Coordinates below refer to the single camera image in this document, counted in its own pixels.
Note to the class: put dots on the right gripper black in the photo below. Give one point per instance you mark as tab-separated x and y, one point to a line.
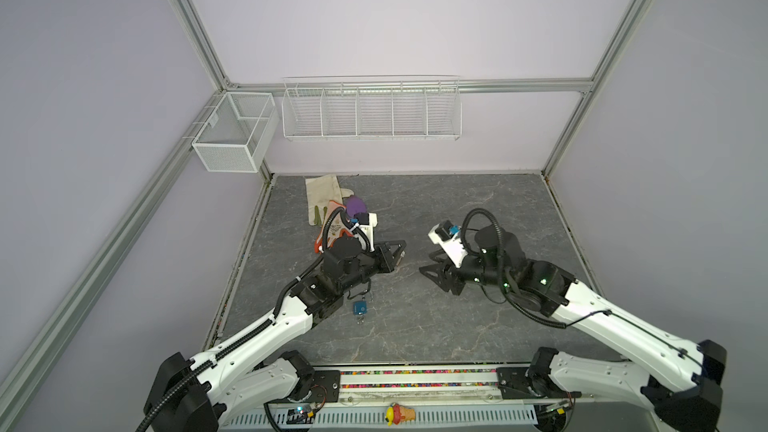
447	274

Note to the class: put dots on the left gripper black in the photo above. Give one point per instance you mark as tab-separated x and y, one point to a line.
388	261

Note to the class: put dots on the blue padlock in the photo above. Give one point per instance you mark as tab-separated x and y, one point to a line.
360	307

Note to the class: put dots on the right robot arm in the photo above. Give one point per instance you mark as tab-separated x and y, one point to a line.
678	380

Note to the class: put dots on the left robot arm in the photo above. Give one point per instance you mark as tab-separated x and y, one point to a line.
207	390

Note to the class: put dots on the orange work glove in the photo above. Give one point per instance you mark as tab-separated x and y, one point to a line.
332	228

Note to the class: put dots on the purple pink toy shovel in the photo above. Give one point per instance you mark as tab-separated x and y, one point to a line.
355	206

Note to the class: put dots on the yellow red toy figure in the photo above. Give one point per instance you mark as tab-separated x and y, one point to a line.
397	414

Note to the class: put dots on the white mesh box basket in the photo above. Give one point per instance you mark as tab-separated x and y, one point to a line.
236	134

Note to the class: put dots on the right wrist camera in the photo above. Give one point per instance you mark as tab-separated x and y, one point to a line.
446	235

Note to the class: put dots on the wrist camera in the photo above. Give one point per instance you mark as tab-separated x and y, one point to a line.
446	235
365	224

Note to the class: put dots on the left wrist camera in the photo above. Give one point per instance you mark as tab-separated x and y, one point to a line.
365	224

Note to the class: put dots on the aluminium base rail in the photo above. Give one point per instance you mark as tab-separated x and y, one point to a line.
420	381

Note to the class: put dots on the white wire basket rack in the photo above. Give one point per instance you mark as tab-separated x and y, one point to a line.
372	108

